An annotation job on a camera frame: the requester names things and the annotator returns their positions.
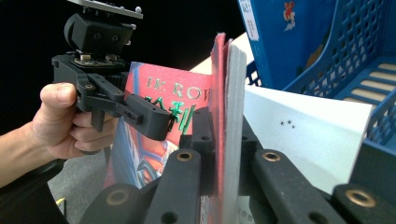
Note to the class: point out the red book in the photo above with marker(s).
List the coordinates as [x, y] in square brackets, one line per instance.
[174, 84]

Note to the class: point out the blue book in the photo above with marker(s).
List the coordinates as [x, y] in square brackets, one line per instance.
[274, 46]

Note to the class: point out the blue plastic file rack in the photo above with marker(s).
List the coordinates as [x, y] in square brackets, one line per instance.
[351, 46]

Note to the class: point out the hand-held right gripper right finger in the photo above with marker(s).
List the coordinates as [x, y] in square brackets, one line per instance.
[249, 146]

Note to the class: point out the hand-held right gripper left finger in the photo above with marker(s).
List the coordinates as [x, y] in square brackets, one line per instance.
[207, 140]

